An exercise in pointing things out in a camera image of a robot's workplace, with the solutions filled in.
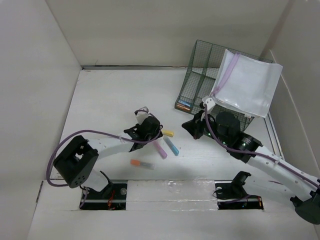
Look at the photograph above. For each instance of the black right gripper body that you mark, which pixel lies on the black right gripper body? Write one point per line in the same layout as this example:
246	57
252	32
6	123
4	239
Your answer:
206	130

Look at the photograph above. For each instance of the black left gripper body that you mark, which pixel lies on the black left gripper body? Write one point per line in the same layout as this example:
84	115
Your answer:
151	137

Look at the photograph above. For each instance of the yellow highlighter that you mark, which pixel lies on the yellow highlighter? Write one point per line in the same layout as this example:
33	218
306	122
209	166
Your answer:
168	133

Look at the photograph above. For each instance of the blue capped highlighter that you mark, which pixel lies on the blue capped highlighter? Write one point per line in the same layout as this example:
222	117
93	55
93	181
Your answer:
184	103

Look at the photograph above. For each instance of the pink purple highlighter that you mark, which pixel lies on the pink purple highlighter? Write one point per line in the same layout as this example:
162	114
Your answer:
160	150

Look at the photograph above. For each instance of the orange grey highlighter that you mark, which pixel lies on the orange grey highlighter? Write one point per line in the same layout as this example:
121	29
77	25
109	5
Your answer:
142	164

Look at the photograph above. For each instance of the clear purple zipper pouch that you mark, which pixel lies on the clear purple zipper pouch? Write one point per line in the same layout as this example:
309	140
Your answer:
250	87

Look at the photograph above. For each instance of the clear zipper document pouch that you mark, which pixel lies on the clear zipper document pouch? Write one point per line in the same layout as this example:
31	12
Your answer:
227	66

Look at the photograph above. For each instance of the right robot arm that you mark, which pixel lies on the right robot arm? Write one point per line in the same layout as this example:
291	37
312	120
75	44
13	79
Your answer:
290	186

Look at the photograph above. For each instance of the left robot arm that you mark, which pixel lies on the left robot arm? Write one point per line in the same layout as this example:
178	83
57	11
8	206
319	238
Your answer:
75	163

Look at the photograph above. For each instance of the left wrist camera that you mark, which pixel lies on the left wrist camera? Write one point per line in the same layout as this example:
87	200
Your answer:
141	114

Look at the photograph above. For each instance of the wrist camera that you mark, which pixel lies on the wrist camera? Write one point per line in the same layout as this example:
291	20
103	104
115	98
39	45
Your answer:
141	114
208	102

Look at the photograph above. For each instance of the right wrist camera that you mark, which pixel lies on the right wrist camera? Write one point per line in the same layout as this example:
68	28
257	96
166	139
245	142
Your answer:
208	102

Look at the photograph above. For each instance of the green wire mesh organizer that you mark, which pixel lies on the green wire mesh organizer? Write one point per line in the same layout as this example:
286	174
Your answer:
201	74

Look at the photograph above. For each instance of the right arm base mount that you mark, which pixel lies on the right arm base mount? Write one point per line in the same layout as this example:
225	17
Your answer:
231	195

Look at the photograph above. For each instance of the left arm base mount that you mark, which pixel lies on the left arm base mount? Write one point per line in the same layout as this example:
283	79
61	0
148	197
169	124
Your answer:
112	198

